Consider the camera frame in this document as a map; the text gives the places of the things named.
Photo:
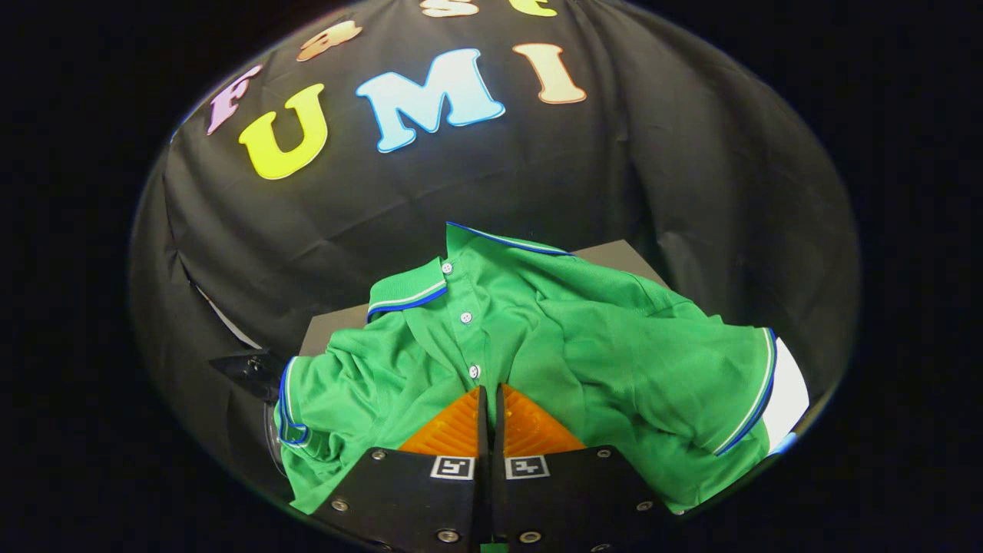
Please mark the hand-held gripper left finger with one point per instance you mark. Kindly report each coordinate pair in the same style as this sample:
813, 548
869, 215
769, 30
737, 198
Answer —
415, 499

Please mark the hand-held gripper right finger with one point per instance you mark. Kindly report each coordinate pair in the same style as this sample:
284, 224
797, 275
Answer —
572, 499

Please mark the green polo shirt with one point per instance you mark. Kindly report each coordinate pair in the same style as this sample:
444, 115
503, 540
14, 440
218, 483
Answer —
614, 361

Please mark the dark washing machine lid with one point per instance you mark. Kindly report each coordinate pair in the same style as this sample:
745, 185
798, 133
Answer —
249, 369

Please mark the white flat board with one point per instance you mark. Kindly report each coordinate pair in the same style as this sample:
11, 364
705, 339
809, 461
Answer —
787, 392

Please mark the black backdrop cloth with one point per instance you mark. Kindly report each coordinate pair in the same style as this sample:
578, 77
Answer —
499, 177

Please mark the beige cabinet with dark frame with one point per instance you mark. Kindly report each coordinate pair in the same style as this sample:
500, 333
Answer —
622, 257

